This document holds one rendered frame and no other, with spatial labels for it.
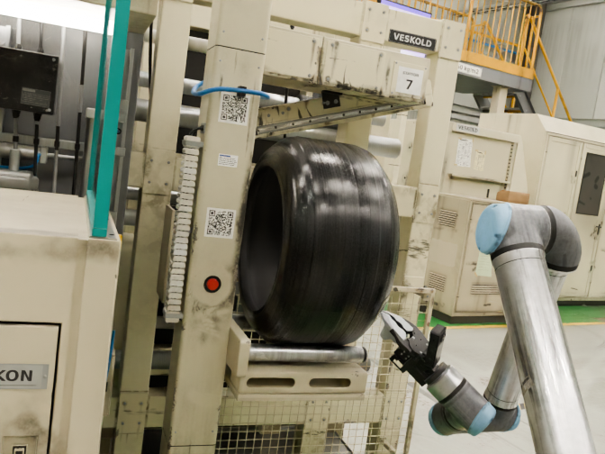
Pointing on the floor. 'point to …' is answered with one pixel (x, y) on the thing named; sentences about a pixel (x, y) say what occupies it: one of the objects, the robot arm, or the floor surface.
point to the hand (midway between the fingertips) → (386, 313)
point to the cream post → (240, 56)
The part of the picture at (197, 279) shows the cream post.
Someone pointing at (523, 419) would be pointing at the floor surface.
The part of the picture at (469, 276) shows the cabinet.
